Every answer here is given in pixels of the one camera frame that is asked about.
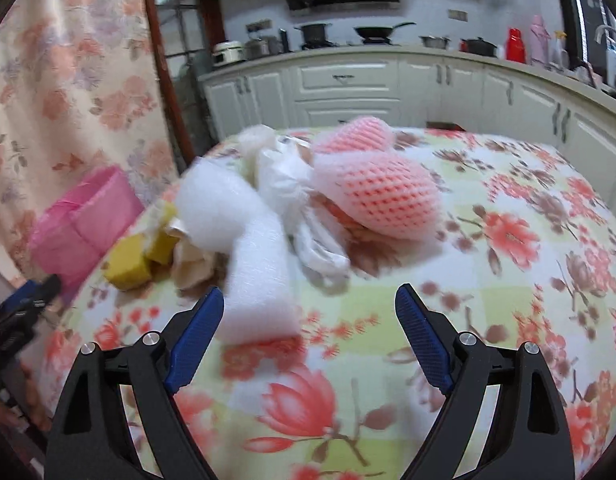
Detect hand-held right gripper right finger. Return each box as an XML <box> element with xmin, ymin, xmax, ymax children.
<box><xmin>394</xmin><ymin>283</ymin><xmax>574</xmax><ymax>480</ymax></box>

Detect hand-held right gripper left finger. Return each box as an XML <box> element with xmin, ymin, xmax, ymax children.
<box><xmin>44</xmin><ymin>286</ymin><xmax>226</xmax><ymax>480</ymax></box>

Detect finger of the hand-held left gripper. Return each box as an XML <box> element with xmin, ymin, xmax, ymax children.
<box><xmin>7</xmin><ymin>274</ymin><xmax>64</xmax><ymax>312</ymax></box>

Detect pink trash bag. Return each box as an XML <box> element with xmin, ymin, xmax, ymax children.
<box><xmin>28</xmin><ymin>166</ymin><xmax>146</xmax><ymax>291</ymax></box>

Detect white foam sheet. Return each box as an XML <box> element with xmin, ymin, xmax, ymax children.
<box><xmin>174</xmin><ymin>157</ymin><xmax>301</xmax><ymax>346</ymax></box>

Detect crumpled beige paper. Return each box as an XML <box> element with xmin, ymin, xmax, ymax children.
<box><xmin>170</xmin><ymin>240</ymin><xmax>221</xmax><ymax>291</ymax></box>

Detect yellow sponge block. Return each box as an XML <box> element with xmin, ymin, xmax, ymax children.
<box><xmin>104</xmin><ymin>234</ymin><xmax>154</xmax><ymax>291</ymax></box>
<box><xmin>145</xmin><ymin>205</ymin><xmax>181</xmax><ymax>266</ymax></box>

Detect floral tablecloth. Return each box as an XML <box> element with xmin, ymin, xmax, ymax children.
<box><xmin>18</xmin><ymin>127</ymin><xmax>616</xmax><ymax>480</ymax></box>

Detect large pink foam net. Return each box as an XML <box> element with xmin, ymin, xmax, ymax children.
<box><xmin>312</xmin><ymin>152</ymin><xmax>443</xmax><ymax>241</ymax></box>

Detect white plastic bag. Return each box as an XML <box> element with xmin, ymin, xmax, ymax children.
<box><xmin>255</xmin><ymin>142</ymin><xmax>351</xmax><ymax>288</ymax></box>

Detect crumpled white tissue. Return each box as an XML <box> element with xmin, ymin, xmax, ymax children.
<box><xmin>237</xmin><ymin>125</ymin><xmax>279</xmax><ymax>161</ymax></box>

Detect small pink foam net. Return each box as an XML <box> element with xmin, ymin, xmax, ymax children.
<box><xmin>313</xmin><ymin>116</ymin><xmax>395</xmax><ymax>156</ymax></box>

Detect floral curtain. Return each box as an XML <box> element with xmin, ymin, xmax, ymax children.
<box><xmin>0</xmin><ymin>0</ymin><xmax>186</xmax><ymax>281</ymax></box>

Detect wooden glass door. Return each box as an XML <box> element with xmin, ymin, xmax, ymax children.
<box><xmin>142</xmin><ymin>0</ymin><xmax>223</xmax><ymax>161</ymax></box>

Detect white kitchen base cabinets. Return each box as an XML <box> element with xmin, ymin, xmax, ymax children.
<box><xmin>198</xmin><ymin>50</ymin><xmax>616</xmax><ymax>211</ymax></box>

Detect white rice cooker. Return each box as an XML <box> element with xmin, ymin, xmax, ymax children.
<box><xmin>212</xmin><ymin>41</ymin><xmax>245</xmax><ymax>66</ymax></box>

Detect steel lidded pot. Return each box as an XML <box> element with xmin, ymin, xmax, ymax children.
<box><xmin>245</xmin><ymin>37</ymin><xmax>281</xmax><ymax>59</ymax></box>

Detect black and red pot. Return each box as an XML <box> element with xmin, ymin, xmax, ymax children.
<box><xmin>460</xmin><ymin>36</ymin><xmax>498</xmax><ymax>58</ymax></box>

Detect red thermos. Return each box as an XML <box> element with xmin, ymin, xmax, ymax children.
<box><xmin>505</xmin><ymin>27</ymin><xmax>527</xmax><ymax>64</ymax></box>

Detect black wok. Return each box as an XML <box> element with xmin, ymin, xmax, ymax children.
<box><xmin>354</xmin><ymin>21</ymin><xmax>417</xmax><ymax>43</ymax></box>

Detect clear spray bottle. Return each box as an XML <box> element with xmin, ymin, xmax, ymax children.
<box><xmin>552</xmin><ymin>31</ymin><xmax>571</xmax><ymax>68</ymax></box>

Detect pink thermos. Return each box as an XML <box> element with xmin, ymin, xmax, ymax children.
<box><xmin>529</xmin><ymin>15</ymin><xmax>551</xmax><ymax>66</ymax></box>

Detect black stock pot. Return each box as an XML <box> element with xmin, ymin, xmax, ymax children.
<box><xmin>295</xmin><ymin>21</ymin><xmax>333</xmax><ymax>46</ymax></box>

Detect chrome faucet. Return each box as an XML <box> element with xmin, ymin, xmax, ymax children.
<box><xmin>595</xmin><ymin>24</ymin><xmax>616</xmax><ymax>56</ymax></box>

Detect dark window frame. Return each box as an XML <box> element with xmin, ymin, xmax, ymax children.
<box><xmin>548</xmin><ymin>0</ymin><xmax>613</xmax><ymax>68</ymax></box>

